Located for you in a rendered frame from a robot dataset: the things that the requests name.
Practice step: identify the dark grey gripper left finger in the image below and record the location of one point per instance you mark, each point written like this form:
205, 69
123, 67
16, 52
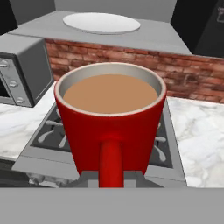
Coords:
87, 180

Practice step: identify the red cup of tea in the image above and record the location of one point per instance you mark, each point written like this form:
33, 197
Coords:
110, 134

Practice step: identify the black appliance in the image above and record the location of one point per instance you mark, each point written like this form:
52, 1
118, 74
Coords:
208, 26

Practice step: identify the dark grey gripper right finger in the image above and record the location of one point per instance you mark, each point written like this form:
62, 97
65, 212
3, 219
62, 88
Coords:
134, 180

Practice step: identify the grey hob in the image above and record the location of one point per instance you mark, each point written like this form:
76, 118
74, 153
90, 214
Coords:
43, 145

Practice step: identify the white saucer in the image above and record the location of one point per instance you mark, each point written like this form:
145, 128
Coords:
100, 23

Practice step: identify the grey microwave oven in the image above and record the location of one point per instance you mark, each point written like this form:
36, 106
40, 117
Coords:
20, 73

